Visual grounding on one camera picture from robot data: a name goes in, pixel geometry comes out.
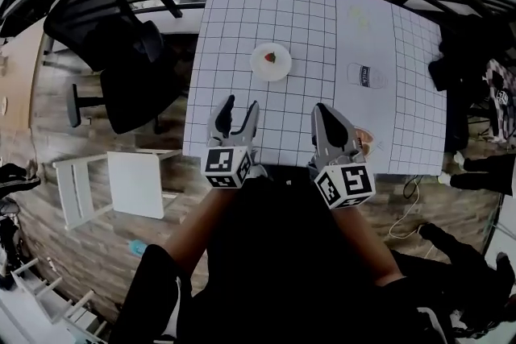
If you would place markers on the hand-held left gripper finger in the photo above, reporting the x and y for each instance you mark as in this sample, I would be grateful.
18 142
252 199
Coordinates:
217 123
250 129

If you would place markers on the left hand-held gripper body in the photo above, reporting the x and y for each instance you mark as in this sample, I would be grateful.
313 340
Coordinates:
219 165

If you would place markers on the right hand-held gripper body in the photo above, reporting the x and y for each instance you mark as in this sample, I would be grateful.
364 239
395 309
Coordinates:
354 183

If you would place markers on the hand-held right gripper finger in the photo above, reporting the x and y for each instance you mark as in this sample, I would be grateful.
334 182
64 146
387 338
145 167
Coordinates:
319 141
351 141

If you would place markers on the white round plate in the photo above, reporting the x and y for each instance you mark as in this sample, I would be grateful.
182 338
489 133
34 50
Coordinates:
274 70

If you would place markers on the red strawberry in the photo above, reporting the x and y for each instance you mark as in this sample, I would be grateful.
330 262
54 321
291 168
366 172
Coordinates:
270 57

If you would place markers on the person's left forearm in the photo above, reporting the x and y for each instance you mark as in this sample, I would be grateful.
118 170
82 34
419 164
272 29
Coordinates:
197 229

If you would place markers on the person's right forearm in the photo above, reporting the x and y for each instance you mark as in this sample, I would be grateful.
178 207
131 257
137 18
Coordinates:
367 245

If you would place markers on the person's white shoe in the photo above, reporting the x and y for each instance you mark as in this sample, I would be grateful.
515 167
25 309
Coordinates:
258 172

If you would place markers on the white wooden chair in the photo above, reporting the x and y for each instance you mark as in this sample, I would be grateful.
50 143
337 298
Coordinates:
133 181

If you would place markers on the white grid tablecloth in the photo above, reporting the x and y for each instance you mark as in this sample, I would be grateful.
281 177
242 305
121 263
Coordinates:
298 24

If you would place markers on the blue cloth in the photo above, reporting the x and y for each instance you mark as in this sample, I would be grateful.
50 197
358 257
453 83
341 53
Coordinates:
138 247

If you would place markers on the person's black clothing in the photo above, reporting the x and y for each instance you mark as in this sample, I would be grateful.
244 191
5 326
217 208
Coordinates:
282 274

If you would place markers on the black mesh office chair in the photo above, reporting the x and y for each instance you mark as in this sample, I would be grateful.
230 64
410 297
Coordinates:
121 52

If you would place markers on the black jacket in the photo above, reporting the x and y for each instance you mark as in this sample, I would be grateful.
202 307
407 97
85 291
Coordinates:
459 68

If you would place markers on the patterned fabric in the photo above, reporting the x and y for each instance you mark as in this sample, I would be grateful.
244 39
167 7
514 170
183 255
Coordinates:
502 92

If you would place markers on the light wooden desk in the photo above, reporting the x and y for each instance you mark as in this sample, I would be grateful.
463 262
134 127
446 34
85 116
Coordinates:
18 68

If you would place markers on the white round coaster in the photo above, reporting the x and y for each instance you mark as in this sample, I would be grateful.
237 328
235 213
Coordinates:
3 105

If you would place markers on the white shelf rack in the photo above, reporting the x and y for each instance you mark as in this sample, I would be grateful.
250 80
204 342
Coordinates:
44 294

